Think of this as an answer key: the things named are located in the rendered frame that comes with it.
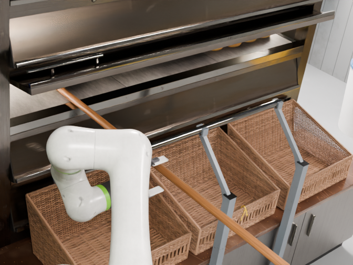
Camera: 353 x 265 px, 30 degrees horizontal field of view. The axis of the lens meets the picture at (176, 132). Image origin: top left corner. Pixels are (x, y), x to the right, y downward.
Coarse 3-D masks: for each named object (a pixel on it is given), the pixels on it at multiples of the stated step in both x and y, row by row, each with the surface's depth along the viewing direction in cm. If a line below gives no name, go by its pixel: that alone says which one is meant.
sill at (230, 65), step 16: (272, 48) 355; (288, 48) 358; (224, 64) 331; (240, 64) 335; (256, 64) 344; (160, 80) 306; (176, 80) 309; (192, 80) 316; (96, 96) 286; (112, 96) 288; (128, 96) 292; (144, 96) 299; (48, 112) 270; (64, 112) 272; (80, 112) 277; (16, 128) 259; (32, 128) 264
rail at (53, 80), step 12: (324, 12) 340; (276, 24) 316; (288, 24) 321; (228, 36) 296; (240, 36) 301; (180, 48) 278; (192, 48) 283; (132, 60) 263; (144, 60) 267; (84, 72) 249; (96, 72) 253; (36, 84) 237; (48, 84) 240
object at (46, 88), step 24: (240, 24) 323; (264, 24) 324; (312, 24) 334; (144, 48) 283; (168, 48) 284; (216, 48) 293; (24, 72) 253; (48, 72) 253; (72, 72) 254; (120, 72) 261
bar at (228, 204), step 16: (240, 112) 292; (256, 112) 297; (192, 128) 275; (208, 128) 277; (288, 128) 306; (160, 144) 262; (208, 144) 278; (304, 160) 306; (304, 176) 308; (224, 192) 276; (224, 208) 277; (288, 208) 317; (288, 224) 321; (224, 240) 287
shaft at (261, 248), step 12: (72, 96) 277; (84, 108) 271; (96, 120) 266; (156, 168) 243; (180, 180) 236; (192, 192) 232; (204, 204) 228; (216, 216) 224; (228, 216) 223; (240, 228) 218; (252, 240) 214; (264, 252) 211; (276, 264) 208; (288, 264) 206
